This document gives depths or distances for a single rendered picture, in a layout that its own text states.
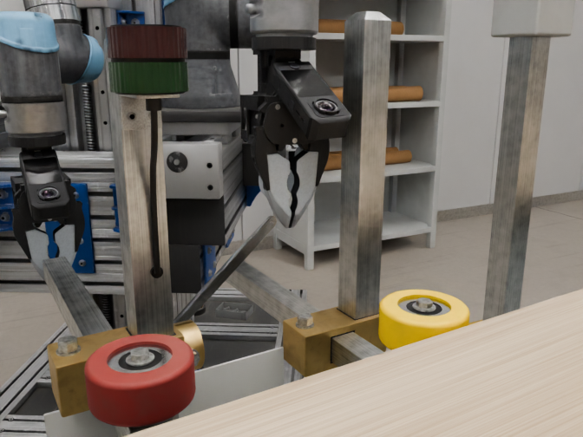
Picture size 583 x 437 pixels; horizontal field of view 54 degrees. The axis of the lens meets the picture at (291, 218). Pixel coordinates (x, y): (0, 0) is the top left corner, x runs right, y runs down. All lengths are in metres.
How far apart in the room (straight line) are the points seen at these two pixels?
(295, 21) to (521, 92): 0.32
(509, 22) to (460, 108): 3.43
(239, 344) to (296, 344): 1.31
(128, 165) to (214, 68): 0.58
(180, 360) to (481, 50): 3.98
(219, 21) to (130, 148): 0.59
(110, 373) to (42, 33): 0.49
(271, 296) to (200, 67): 0.47
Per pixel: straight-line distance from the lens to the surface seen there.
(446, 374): 0.45
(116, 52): 0.46
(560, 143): 5.02
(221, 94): 1.06
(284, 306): 0.74
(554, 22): 0.80
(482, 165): 4.44
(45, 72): 0.81
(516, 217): 0.83
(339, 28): 3.35
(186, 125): 1.04
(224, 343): 1.98
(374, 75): 0.62
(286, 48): 0.63
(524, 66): 0.80
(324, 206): 3.66
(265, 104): 0.63
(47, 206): 0.75
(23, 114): 0.81
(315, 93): 0.59
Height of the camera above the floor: 1.12
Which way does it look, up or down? 15 degrees down
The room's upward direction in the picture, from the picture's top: straight up
